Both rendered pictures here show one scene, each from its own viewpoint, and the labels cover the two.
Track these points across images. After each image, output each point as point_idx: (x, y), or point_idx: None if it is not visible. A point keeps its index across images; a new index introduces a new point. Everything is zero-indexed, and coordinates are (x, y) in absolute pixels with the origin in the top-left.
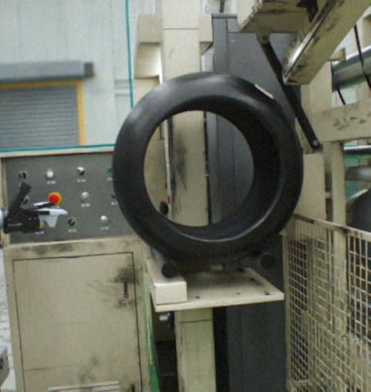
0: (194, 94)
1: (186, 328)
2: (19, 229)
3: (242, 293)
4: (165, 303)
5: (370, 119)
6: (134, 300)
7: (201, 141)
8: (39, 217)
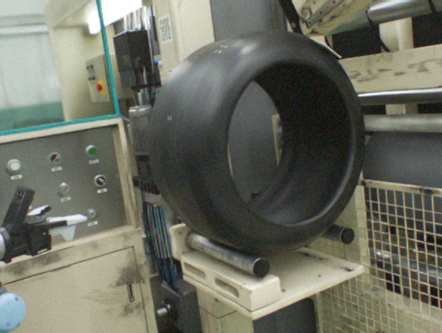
0: (269, 59)
1: (226, 322)
2: (21, 252)
3: (322, 274)
4: (261, 307)
5: (413, 71)
6: (141, 302)
7: None
8: (50, 231)
